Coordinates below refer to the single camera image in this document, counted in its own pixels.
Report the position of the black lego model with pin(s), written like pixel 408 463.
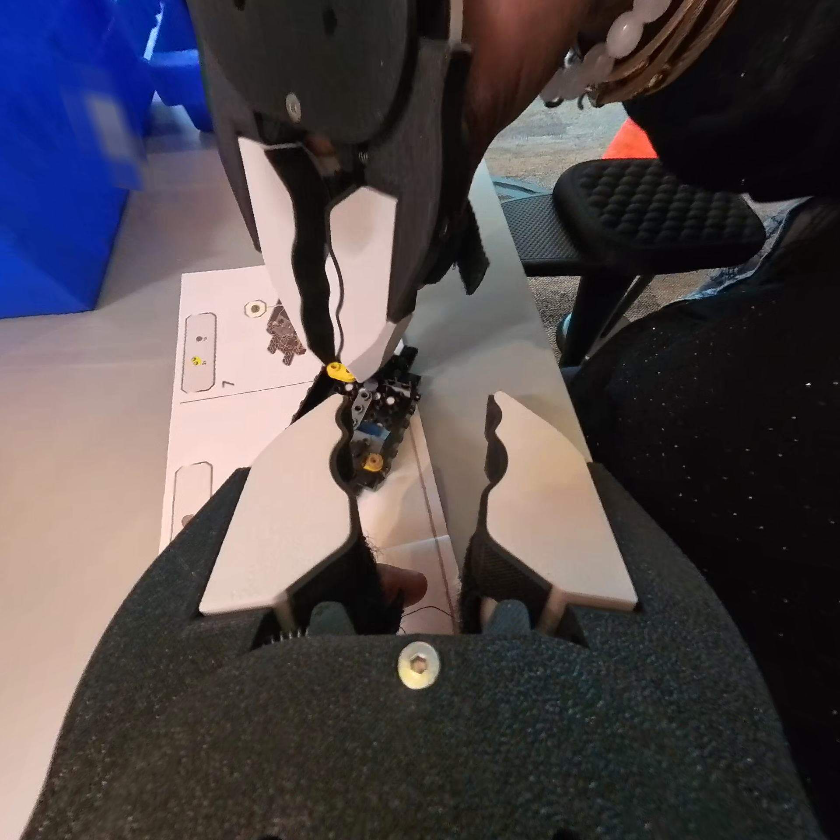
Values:
pixel 387 407

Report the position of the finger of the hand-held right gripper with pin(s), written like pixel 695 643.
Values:
pixel 275 229
pixel 367 262

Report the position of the person's right forearm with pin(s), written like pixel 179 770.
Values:
pixel 754 98

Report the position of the person's black speckled clothing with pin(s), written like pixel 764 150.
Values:
pixel 722 492

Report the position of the small red object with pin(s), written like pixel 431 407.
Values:
pixel 630 139

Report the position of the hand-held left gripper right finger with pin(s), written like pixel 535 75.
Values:
pixel 558 518

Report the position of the black chair armrest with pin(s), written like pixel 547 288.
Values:
pixel 656 210

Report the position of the white instruction booklet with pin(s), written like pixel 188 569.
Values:
pixel 216 420

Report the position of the person's right hand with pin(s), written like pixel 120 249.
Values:
pixel 525 59

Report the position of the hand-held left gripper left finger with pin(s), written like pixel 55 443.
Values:
pixel 289 512

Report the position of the yellow lego plate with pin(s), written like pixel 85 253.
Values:
pixel 341 371

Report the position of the large blue plastic bin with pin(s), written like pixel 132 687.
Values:
pixel 59 164

